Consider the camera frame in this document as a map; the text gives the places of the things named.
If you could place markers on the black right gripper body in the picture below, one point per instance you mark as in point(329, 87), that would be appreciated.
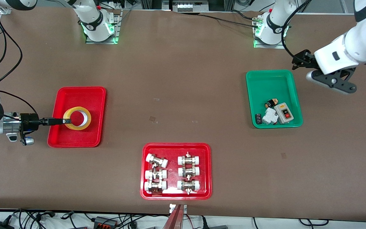
point(29, 122)

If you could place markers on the yellow tape roll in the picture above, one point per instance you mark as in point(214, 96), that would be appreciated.
point(79, 127)

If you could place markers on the red plastic tray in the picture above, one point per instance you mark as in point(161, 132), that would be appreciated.
point(75, 140)
point(172, 159)

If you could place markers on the green plastic tray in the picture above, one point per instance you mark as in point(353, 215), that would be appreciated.
point(272, 86)

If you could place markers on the brown tape patch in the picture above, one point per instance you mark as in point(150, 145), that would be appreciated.
point(152, 119)

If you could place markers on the small copper coil component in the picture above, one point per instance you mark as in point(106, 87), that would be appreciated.
point(270, 104)

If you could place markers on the white plastic connector block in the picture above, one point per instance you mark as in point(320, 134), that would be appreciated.
point(269, 117)

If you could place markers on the small black ribbed component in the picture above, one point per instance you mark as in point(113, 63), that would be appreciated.
point(258, 119)

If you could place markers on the black power adapter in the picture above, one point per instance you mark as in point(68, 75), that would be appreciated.
point(2, 225)

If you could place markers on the grey box with orange clips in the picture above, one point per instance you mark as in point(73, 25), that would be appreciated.
point(102, 220)

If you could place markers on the white-capped metal pipe fitting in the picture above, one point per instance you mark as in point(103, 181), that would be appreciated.
point(157, 160)
point(188, 171)
point(188, 185)
point(155, 186)
point(188, 160)
point(157, 174)

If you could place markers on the white terminal block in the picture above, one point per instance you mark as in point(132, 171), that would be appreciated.
point(187, 7)

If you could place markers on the red metal bar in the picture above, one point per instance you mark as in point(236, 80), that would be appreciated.
point(175, 221)

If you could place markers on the aluminium arm base plate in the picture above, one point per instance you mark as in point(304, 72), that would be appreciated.
point(265, 46)
point(117, 35)

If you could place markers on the grey push-button switch box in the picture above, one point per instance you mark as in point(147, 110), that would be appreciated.
point(284, 114)

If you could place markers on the aluminium corner rail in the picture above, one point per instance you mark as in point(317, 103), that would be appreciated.
point(6, 11)

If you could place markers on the small silver metal bracket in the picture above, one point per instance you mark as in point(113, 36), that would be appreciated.
point(172, 209)

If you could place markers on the aluminium frame structure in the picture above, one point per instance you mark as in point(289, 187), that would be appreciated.
point(151, 3)

